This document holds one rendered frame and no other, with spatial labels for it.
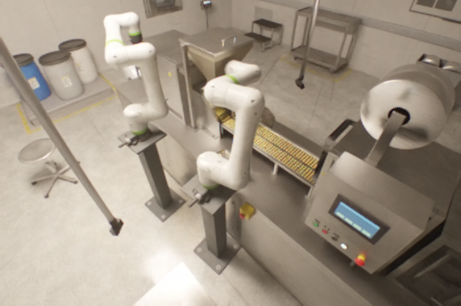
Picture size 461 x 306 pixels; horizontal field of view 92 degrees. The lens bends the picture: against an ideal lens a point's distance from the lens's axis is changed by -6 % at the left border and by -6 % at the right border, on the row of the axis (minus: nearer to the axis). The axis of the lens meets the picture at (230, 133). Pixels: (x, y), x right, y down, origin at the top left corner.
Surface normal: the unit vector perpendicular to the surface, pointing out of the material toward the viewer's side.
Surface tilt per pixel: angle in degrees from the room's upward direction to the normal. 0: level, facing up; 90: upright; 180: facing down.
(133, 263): 0
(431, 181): 0
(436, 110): 90
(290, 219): 0
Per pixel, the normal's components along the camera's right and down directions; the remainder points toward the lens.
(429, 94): -0.72, 0.47
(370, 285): 0.00, -0.74
